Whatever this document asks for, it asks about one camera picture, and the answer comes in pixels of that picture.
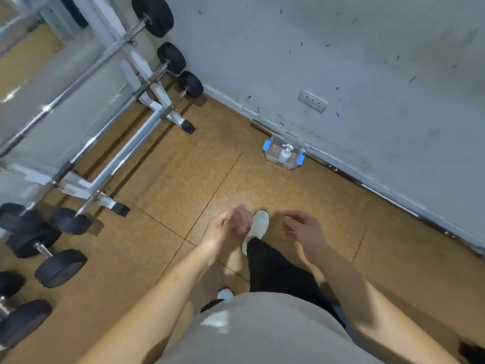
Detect person's left hand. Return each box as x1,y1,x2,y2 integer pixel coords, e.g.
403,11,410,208
199,204,254,260

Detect white pump bottle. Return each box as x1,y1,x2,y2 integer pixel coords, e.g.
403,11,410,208
278,143,295,164

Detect white wall socket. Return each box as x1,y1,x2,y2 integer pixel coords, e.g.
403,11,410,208
298,89,328,114

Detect metal bar along wall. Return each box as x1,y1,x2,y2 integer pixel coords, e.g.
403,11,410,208
250,119,485,256

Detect long barbell with black plates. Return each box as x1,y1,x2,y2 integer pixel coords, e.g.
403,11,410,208
0,0,175,157

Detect person's right forearm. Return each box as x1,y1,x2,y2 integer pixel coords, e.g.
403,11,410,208
314,244,461,364

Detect black dumbbell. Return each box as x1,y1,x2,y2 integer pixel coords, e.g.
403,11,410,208
0,270,53,352
5,225,88,289

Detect person's left forearm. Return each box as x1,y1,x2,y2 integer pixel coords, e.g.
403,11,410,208
76,242,225,364

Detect clear box with blue clips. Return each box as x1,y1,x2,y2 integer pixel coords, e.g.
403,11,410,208
262,135,307,170

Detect black trousers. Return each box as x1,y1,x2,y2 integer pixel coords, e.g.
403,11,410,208
200,238,346,329

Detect grey shirt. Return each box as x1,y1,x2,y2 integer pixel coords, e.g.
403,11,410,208
155,292,384,364

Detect person's right hand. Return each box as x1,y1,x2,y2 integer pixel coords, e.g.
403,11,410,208
280,210,331,261

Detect white barbell rack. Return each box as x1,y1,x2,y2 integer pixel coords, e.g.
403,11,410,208
15,0,196,218

